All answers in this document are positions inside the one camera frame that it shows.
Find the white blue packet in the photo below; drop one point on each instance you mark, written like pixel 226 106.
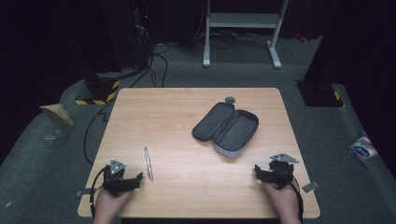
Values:
pixel 363 147

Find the person's left hand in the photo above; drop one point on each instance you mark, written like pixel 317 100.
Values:
pixel 109 202

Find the grey tape piece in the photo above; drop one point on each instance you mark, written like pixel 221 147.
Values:
pixel 83 192
pixel 310 186

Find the silver pen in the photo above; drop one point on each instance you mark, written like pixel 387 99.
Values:
pixel 148 163

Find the white metal stand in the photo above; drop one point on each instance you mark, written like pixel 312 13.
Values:
pixel 243 20

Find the dark pencil case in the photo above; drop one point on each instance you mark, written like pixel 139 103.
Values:
pixel 230 130

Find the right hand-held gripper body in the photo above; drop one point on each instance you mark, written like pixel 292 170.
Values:
pixel 281 172

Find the small red object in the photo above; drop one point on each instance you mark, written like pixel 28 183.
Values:
pixel 301 38

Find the black yellow striped stand base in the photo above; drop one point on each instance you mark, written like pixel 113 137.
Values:
pixel 320 95
pixel 99 88

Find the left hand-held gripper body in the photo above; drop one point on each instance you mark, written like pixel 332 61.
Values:
pixel 115 182

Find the round grey zipper pull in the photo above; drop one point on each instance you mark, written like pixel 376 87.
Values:
pixel 230 100

